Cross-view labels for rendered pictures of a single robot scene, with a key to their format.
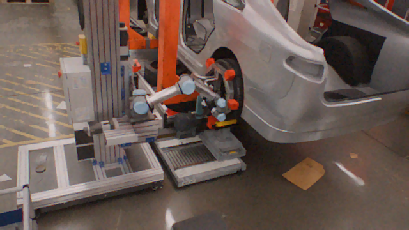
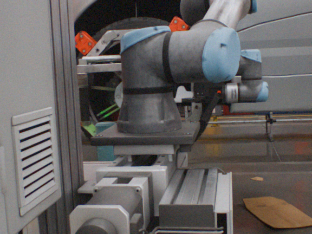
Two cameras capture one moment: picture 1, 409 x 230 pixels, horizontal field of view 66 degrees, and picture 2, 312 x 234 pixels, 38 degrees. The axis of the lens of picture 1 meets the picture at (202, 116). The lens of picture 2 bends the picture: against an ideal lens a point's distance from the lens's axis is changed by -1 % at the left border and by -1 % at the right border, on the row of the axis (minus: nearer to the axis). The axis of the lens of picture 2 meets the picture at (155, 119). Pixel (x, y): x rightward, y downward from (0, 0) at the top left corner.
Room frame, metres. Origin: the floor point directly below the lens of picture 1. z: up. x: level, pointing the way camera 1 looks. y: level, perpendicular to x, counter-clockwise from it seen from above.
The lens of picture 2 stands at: (1.77, 1.40, 0.97)
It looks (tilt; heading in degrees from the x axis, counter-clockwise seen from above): 7 degrees down; 308
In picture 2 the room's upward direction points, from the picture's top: 3 degrees counter-clockwise
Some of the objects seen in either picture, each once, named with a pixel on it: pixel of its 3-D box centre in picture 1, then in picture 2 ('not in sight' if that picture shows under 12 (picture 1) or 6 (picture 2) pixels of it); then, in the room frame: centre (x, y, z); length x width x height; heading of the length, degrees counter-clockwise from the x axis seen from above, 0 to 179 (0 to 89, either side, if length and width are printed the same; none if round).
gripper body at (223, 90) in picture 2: (211, 107); (209, 92); (2.67, -0.08, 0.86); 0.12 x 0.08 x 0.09; 31
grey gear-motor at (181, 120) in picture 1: (192, 124); not in sight; (3.27, 0.11, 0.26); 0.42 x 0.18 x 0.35; 120
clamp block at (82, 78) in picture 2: not in sight; (84, 78); (3.10, 0.14, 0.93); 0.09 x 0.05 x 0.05; 120
